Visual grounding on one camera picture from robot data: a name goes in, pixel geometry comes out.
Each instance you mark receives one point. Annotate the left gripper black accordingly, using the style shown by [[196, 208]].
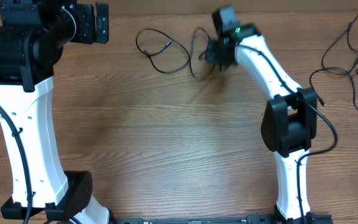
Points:
[[86, 15]]

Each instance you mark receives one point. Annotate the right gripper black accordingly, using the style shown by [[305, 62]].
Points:
[[212, 48]]

